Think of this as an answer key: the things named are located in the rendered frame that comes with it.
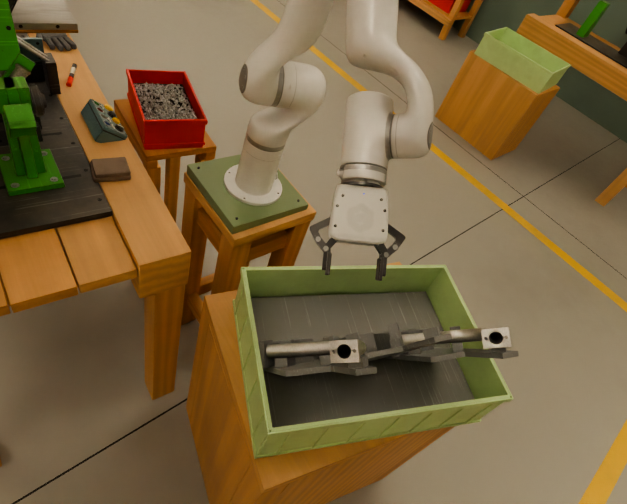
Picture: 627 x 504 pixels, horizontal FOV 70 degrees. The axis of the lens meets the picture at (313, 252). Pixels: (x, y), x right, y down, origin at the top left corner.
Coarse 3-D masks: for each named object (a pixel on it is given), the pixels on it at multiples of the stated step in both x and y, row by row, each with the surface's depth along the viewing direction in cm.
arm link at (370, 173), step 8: (344, 168) 78; (352, 168) 77; (360, 168) 76; (368, 168) 76; (376, 168) 76; (344, 176) 78; (352, 176) 76; (360, 176) 76; (368, 176) 76; (376, 176) 76; (384, 176) 78; (384, 184) 79
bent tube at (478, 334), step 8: (480, 328) 106; (488, 328) 103; (496, 328) 93; (504, 328) 92; (408, 336) 112; (416, 336) 111; (456, 336) 108; (464, 336) 107; (472, 336) 106; (480, 336) 105; (488, 336) 93; (496, 336) 103; (504, 336) 93; (488, 344) 93; (496, 344) 93; (504, 344) 92
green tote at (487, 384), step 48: (240, 288) 115; (288, 288) 123; (336, 288) 128; (384, 288) 134; (432, 288) 138; (240, 336) 113; (480, 384) 118; (288, 432) 89; (336, 432) 98; (384, 432) 106
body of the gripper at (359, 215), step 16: (336, 192) 78; (352, 192) 77; (368, 192) 77; (384, 192) 78; (336, 208) 77; (352, 208) 77; (368, 208) 77; (384, 208) 77; (336, 224) 77; (352, 224) 77; (368, 224) 77; (384, 224) 77; (352, 240) 77; (368, 240) 77; (384, 240) 77
